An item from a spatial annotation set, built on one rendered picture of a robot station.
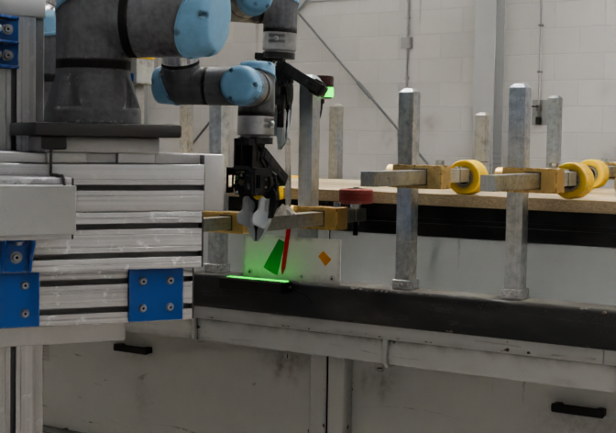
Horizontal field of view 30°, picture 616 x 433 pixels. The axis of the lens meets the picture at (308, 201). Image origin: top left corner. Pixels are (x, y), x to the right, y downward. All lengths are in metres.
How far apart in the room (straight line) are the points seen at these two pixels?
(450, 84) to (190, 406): 7.75
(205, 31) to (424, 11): 9.12
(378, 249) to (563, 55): 7.51
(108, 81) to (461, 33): 8.93
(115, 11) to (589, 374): 1.20
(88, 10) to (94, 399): 1.78
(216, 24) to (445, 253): 1.08
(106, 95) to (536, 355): 1.09
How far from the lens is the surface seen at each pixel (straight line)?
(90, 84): 1.79
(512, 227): 2.38
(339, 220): 2.56
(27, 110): 2.01
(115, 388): 3.32
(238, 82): 2.20
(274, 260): 2.64
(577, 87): 10.09
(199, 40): 1.76
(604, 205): 2.54
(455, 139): 10.60
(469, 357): 2.48
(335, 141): 3.81
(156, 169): 1.80
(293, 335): 2.68
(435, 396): 2.78
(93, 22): 1.79
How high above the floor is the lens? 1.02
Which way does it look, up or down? 3 degrees down
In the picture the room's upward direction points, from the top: 1 degrees clockwise
